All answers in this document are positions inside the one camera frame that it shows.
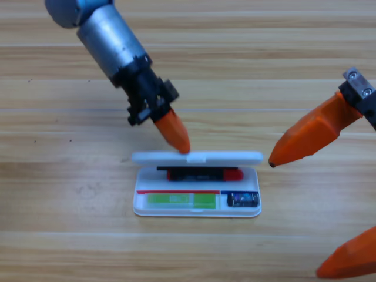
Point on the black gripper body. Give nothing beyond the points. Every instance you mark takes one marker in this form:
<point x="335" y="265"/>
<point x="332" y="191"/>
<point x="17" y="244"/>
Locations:
<point x="144" y="91"/>
<point x="364" y="94"/>

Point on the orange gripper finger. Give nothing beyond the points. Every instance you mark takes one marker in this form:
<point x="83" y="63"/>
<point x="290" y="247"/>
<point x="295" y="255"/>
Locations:
<point x="174" y="132"/>
<point x="352" y="261"/>
<point x="314" y="132"/>

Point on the white Unitree pencil case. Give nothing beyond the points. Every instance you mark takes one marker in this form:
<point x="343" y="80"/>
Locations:
<point x="164" y="158"/>

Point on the black marker with red cap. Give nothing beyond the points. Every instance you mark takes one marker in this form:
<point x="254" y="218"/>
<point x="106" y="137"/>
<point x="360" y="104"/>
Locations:
<point x="232" y="175"/>

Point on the green highlighter pen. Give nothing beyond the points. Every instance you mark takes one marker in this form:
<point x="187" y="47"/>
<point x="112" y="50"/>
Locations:
<point x="202" y="201"/>

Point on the small black eraser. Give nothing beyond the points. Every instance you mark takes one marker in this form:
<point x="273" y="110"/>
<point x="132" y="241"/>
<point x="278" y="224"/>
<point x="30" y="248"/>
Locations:
<point x="242" y="199"/>

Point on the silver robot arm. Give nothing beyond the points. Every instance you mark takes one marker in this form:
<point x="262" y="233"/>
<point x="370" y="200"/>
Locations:
<point x="108" y="38"/>

